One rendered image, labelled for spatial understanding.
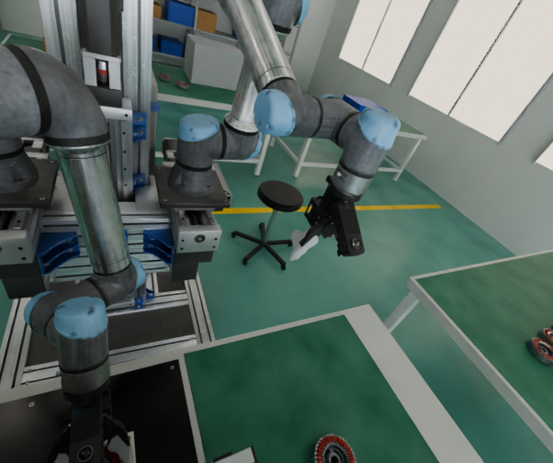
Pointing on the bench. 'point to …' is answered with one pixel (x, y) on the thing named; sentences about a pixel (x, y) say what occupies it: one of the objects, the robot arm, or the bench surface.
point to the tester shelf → (241, 457)
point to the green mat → (300, 398)
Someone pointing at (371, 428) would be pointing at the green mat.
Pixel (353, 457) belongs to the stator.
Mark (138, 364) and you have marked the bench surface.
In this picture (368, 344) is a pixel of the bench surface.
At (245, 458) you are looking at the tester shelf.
